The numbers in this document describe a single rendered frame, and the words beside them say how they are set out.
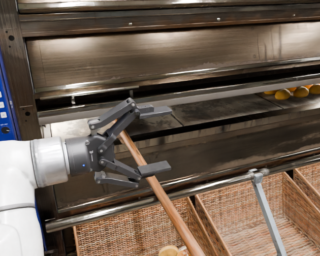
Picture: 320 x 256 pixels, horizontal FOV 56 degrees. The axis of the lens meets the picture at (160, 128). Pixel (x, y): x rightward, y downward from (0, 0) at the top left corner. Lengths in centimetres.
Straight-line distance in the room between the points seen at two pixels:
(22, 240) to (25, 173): 11
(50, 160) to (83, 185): 78
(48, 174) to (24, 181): 4
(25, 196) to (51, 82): 60
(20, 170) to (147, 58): 74
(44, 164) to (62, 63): 60
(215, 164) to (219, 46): 57
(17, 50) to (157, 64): 48
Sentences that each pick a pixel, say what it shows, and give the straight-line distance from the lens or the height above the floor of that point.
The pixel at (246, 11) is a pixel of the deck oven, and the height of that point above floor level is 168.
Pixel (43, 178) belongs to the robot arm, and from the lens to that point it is 58.
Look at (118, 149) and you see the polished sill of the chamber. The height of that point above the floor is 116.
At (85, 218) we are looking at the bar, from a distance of 95.
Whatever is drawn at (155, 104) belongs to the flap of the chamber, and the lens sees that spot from 107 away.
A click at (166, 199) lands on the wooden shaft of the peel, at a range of 93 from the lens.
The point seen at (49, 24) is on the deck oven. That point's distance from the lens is 109.
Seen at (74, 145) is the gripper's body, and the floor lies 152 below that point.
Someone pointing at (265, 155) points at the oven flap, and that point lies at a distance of 168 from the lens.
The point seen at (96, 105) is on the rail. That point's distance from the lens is 102.
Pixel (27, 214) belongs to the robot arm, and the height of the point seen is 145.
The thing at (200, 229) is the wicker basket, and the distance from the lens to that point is 145.
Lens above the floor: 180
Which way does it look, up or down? 27 degrees down
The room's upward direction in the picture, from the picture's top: straight up
